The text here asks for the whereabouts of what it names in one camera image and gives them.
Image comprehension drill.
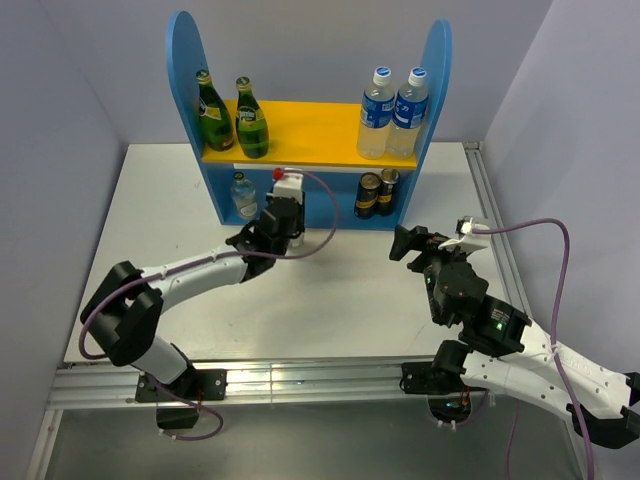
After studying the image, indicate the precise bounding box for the clear glass bottle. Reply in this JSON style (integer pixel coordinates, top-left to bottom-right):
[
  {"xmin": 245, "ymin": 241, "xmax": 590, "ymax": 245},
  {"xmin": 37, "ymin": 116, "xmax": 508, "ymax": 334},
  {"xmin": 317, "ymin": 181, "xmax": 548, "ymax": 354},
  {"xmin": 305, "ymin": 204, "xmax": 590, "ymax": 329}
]
[
  {"xmin": 289, "ymin": 232, "xmax": 305, "ymax": 249},
  {"xmin": 231, "ymin": 171, "xmax": 258, "ymax": 220}
]

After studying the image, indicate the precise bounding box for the rear black yellow can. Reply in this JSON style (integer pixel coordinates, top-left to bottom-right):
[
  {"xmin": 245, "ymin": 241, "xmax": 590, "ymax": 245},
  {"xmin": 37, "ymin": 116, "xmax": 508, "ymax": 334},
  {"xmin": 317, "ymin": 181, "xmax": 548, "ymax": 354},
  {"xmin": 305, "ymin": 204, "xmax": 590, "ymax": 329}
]
[{"xmin": 376, "ymin": 168, "xmax": 401, "ymax": 216}]

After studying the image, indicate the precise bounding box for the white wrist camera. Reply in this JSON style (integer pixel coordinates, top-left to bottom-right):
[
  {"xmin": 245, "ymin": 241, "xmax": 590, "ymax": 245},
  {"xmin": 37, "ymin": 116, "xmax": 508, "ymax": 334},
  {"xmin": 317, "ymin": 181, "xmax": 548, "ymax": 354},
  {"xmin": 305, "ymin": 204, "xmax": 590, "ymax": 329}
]
[
  {"xmin": 270, "ymin": 168, "xmax": 304, "ymax": 204},
  {"xmin": 438, "ymin": 216, "xmax": 491, "ymax": 254}
]

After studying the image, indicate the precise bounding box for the front black yellow can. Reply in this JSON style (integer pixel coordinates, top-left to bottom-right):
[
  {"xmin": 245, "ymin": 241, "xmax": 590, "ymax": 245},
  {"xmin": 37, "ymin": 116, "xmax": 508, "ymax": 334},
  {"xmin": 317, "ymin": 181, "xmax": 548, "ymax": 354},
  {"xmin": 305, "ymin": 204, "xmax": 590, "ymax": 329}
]
[{"xmin": 354, "ymin": 172, "xmax": 381, "ymax": 219}]

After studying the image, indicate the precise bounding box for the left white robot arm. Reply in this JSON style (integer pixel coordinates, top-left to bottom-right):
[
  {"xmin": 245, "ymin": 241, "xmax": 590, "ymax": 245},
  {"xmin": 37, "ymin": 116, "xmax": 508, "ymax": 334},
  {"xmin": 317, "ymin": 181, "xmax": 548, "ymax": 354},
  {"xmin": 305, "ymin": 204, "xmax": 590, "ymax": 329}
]
[{"xmin": 79, "ymin": 195, "xmax": 304, "ymax": 399}]

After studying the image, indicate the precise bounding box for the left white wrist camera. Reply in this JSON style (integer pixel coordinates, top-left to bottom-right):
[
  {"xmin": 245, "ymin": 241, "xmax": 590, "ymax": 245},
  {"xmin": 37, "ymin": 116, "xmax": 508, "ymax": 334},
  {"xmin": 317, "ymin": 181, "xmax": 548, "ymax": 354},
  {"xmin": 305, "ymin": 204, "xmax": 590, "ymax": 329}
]
[{"xmin": 270, "ymin": 168, "xmax": 304, "ymax": 204}]

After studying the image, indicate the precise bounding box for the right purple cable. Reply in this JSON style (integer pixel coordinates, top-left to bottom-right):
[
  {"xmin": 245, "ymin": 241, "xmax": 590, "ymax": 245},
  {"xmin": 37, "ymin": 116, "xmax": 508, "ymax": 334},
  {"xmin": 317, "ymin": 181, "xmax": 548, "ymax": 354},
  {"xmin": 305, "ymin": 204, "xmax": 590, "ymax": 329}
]
[{"xmin": 474, "ymin": 217, "xmax": 596, "ymax": 480}]

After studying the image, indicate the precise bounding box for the aluminium right side rail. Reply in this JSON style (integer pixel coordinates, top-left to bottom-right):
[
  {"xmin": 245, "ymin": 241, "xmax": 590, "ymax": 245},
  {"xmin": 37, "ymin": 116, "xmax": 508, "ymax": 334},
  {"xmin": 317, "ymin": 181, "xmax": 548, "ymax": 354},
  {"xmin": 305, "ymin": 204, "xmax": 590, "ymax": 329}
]
[{"xmin": 463, "ymin": 142, "xmax": 588, "ymax": 479}]

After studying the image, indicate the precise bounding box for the aluminium front rail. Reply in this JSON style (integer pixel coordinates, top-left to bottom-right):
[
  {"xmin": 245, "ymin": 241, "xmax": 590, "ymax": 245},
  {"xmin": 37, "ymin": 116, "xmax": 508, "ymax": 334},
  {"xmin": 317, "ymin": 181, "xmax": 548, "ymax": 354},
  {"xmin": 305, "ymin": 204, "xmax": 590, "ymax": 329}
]
[{"xmin": 47, "ymin": 355, "xmax": 501, "ymax": 411}]

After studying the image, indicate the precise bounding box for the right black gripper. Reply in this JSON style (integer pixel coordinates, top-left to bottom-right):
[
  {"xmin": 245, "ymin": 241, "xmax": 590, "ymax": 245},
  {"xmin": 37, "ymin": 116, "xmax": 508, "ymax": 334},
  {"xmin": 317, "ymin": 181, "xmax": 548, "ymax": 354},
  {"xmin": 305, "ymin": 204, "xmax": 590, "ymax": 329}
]
[{"xmin": 388, "ymin": 223, "xmax": 469, "ymax": 322}]

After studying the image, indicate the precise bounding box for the aluminium rail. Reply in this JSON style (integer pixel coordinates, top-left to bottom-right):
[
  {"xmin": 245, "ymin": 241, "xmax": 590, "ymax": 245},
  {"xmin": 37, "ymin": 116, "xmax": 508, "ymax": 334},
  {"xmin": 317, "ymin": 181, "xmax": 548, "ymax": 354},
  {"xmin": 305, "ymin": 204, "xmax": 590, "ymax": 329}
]
[
  {"xmin": 47, "ymin": 355, "xmax": 501, "ymax": 411},
  {"xmin": 463, "ymin": 142, "xmax": 588, "ymax": 479}
]

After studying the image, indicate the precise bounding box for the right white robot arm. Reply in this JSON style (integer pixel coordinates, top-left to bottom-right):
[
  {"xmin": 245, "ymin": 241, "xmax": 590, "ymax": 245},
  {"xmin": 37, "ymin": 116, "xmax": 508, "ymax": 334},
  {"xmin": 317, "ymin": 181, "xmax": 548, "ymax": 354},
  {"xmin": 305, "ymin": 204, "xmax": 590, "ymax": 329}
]
[{"xmin": 389, "ymin": 218, "xmax": 639, "ymax": 449}]

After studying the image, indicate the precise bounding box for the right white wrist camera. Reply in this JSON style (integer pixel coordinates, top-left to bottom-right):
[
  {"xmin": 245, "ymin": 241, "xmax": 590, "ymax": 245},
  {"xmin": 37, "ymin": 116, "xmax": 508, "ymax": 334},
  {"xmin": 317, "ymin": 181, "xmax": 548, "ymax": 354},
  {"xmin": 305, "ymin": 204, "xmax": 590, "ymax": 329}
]
[{"xmin": 438, "ymin": 216, "xmax": 491, "ymax": 254}]

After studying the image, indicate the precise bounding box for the black yellow can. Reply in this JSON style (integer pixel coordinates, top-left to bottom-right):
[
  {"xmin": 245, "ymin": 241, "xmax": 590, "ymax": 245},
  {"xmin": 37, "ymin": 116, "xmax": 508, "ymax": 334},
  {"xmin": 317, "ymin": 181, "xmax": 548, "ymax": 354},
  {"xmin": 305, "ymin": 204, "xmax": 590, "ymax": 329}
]
[
  {"xmin": 354, "ymin": 172, "xmax": 381, "ymax": 219},
  {"xmin": 376, "ymin": 168, "xmax": 401, "ymax": 216}
]

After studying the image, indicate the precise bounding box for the Pocari Sweat bottle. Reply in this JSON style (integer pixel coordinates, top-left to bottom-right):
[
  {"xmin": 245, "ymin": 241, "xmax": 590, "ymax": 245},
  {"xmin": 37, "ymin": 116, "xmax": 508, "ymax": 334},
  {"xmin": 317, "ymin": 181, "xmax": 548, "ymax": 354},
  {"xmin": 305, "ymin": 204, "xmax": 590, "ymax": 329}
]
[
  {"xmin": 386, "ymin": 67, "xmax": 429, "ymax": 159},
  {"xmin": 357, "ymin": 66, "xmax": 395, "ymax": 159}
]

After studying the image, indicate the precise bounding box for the blue and yellow wooden shelf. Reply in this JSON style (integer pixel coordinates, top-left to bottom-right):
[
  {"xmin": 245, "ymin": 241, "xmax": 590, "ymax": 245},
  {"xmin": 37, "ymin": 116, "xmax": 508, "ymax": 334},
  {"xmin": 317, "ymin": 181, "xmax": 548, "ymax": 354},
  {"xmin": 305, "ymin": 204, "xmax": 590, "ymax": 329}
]
[{"xmin": 165, "ymin": 11, "xmax": 453, "ymax": 231}]

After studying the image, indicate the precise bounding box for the green Perrier bottle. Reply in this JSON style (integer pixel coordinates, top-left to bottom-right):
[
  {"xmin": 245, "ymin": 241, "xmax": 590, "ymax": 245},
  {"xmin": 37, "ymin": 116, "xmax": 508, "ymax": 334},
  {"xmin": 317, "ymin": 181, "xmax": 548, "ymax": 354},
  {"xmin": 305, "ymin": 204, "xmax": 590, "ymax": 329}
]
[
  {"xmin": 235, "ymin": 76, "xmax": 269, "ymax": 159},
  {"xmin": 196, "ymin": 69, "xmax": 234, "ymax": 152}
]

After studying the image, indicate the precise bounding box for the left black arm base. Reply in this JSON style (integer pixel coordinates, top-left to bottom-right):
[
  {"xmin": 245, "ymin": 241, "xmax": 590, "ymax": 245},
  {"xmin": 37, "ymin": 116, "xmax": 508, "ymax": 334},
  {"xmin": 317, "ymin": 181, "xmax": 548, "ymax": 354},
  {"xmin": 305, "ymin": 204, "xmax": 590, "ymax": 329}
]
[{"xmin": 134, "ymin": 367, "xmax": 227, "ymax": 434}]

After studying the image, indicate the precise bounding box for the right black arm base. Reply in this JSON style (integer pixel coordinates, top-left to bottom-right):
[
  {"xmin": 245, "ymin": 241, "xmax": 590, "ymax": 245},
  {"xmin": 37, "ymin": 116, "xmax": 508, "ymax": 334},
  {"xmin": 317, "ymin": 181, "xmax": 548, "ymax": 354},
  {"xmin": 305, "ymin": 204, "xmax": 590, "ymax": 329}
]
[{"xmin": 398, "ymin": 361, "xmax": 490, "ymax": 431}]

